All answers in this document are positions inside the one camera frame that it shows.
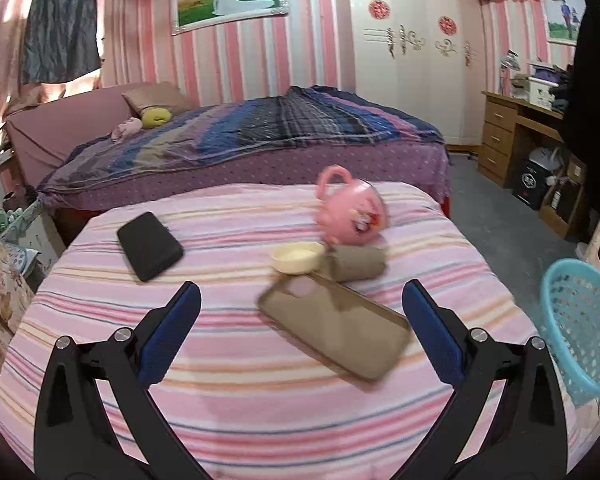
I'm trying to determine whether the green fabric item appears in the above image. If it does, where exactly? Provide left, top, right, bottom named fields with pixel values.
left=0, top=205, right=41, bottom=233

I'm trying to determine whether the pink teapot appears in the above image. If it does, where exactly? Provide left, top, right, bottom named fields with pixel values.
left=315, top=166, right=392, bottom=247

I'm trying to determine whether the small framed wall photo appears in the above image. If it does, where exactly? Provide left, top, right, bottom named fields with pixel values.
left=544, top=0, right=586, bottom=45

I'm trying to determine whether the wooden desk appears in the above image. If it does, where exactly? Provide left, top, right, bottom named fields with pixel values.
left=477, top=91, right=571, bottom=188

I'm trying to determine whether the black hanging coat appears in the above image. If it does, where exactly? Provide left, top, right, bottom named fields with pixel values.
left=560, top=0, right=600, bottom=216

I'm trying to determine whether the purple dotted bed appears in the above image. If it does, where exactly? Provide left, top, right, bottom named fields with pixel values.
left=36, top=85, right=453, bottom=231

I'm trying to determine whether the floral beige cloth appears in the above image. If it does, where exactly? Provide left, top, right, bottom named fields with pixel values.
left=0, top=210, right=36, bottom=396

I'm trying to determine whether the plaid blanket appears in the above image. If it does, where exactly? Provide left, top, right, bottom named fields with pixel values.
left=37, top=85, right=446, bottom=191

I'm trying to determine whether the desk lamp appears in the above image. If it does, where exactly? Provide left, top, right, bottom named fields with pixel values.
left=497, top=50, right=523, bottom=96

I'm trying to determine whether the yellow-green plush toy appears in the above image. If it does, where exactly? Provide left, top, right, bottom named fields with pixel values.
left=141, top=106, right=173, bottom=129

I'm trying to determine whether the pale blue cloth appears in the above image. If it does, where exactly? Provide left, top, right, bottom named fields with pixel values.
left=0, top=242, right=43, bottom=273

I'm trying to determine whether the light blue plastic basket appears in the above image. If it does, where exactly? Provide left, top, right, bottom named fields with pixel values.
left=539, top=258, right=600, bottom=407

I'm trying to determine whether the brown metal tray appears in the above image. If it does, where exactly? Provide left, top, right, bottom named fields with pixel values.
left=257, top=275, right=413, bottom=381

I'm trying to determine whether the pink striped blanket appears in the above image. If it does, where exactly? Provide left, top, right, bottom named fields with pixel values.
left=0, top=180, right=581, bottom=480

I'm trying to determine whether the white box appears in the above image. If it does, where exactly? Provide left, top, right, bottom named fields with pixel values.
left=510, top=75, right=556, bottom=110

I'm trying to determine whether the pink covered sofa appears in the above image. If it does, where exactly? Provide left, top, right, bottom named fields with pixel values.
left=5, top=81, right=153, bottom=188

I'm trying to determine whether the beige pillow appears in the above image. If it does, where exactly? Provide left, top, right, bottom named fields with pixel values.
left=121, top=81, right=196, bottom=117

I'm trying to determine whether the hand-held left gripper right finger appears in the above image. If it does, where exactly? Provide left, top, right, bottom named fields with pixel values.
left=401, top=280, right=566, bottom=480

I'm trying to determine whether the purple box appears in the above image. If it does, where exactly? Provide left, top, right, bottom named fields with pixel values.
left=527, top=61, right=573, bottom=83

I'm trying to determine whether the white wardrobe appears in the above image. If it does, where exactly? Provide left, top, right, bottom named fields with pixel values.
left=342, top=0, right=486, bottom=148

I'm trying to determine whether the pink plush toy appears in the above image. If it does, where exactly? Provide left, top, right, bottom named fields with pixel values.
left=111, top=116, right=143, bottom=141

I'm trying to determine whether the white round appliance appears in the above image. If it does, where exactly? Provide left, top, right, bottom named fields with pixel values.
left=527, top=147, right=563, bottom=171

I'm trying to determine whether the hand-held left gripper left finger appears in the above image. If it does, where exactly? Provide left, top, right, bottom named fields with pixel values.
left=34, top=281, right=211, bottom=480

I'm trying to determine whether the black box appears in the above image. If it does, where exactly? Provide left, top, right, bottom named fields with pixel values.
left=511, top=159, right=556, bottom=211

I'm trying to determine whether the pink sheer curtain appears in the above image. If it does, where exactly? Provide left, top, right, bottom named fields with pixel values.
left=0, top=0, right=106, bottom=126

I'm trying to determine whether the black phone case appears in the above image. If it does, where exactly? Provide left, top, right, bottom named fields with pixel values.
left=116, top=211, right=185, bottom=283

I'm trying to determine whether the pale yellow bowl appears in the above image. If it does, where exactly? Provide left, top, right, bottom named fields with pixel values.
left=271, top=241, right=326, bottom=276

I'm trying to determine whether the grey curtain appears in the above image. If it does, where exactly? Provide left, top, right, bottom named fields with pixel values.
left=20, top=0, right=103, bottom=86

